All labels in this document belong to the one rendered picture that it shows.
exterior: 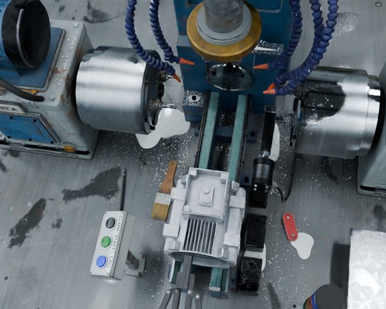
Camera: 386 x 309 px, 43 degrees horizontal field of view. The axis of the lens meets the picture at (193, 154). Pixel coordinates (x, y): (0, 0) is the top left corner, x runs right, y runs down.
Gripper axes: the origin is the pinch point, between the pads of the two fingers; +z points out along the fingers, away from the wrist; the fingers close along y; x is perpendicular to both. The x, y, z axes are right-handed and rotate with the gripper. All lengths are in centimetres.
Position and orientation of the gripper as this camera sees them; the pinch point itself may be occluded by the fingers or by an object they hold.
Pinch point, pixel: (186, 272)
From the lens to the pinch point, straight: 107.2
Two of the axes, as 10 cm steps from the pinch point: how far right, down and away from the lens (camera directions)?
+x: 1.0, 2.8, 9.6
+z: 1.5, -9.5, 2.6
